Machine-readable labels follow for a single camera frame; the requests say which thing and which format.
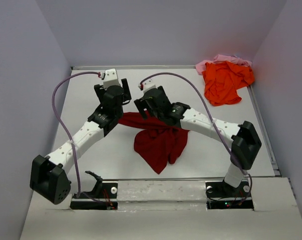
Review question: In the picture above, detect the dark red t shirt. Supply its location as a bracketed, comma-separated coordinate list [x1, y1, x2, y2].
[119, 112, 189, 174]

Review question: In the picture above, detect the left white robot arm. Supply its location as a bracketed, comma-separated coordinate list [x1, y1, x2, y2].
[30, 78, 132, 205]

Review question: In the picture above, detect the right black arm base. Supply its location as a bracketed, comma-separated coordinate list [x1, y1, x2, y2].
[205, 181, 254, 210]

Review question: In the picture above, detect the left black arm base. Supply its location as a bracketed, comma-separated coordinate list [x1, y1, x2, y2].
[70, 171, 118, 211]

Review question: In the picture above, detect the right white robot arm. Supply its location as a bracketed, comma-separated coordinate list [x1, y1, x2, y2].
[134, 86, 262, 196]

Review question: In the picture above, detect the pink t shirt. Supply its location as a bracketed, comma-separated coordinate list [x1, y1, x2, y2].
[195, 54, 252, 75]

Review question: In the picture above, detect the orange t shirt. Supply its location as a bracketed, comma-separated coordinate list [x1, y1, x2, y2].
[202, 61, 255, 107]

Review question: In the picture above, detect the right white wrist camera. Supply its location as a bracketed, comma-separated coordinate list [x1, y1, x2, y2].
[140, 80, 157, 94]

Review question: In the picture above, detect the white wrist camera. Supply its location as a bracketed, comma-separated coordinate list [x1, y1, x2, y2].
[140, 80, 157, 94]
[103, 68, 120, 90]

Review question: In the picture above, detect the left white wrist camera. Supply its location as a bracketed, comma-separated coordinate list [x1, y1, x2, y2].
[103, 68, 120, 90]

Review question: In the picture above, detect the aluminium table edge rail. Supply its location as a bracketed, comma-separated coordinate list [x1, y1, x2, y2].
[71, 65, 195, 71]

